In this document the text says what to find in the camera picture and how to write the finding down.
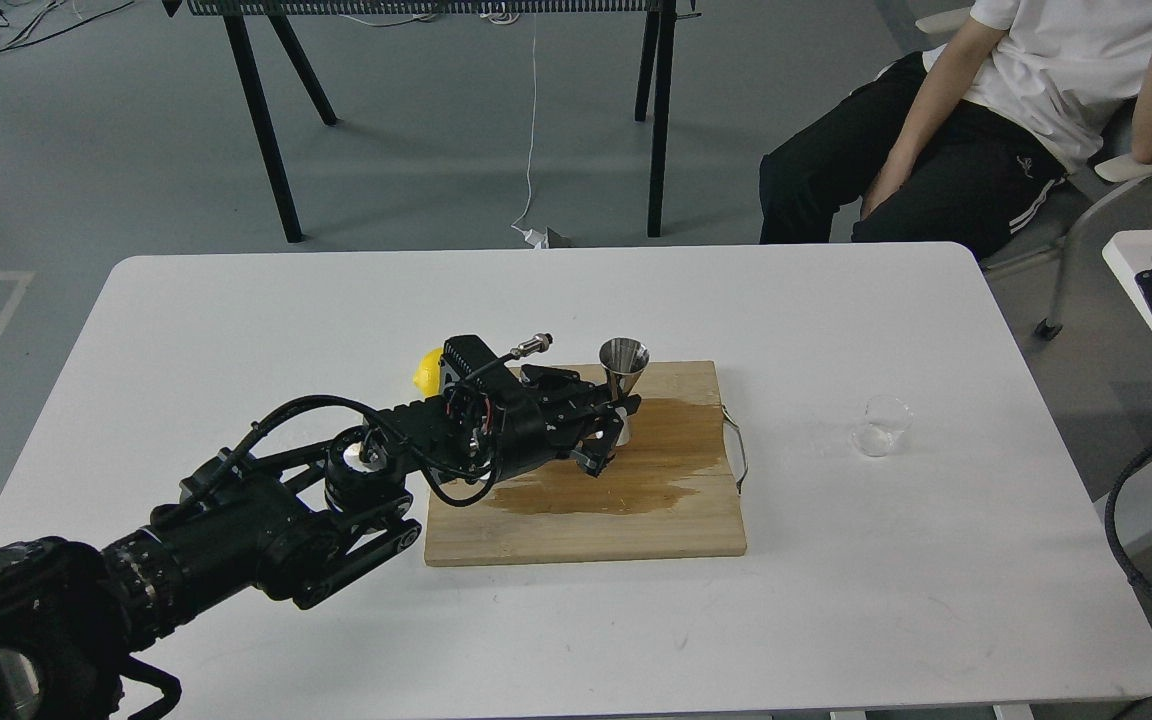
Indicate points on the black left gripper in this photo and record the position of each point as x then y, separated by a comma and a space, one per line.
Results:
548, 413

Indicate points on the steel double jigger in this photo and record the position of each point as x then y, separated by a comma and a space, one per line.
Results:
623, 360

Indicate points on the clear glass cup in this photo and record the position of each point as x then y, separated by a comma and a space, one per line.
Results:
879, 431

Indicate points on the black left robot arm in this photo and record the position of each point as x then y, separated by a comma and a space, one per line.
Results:
312, 498

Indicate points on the wooden cutting board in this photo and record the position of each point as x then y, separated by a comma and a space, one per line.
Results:
668, 494

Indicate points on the grey office chair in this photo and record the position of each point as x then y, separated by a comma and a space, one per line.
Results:
1106, 200

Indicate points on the yellow lemon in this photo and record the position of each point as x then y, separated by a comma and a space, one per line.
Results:
427, 378

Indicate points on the seated person white shirt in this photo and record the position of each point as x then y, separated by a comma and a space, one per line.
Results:
836, 160

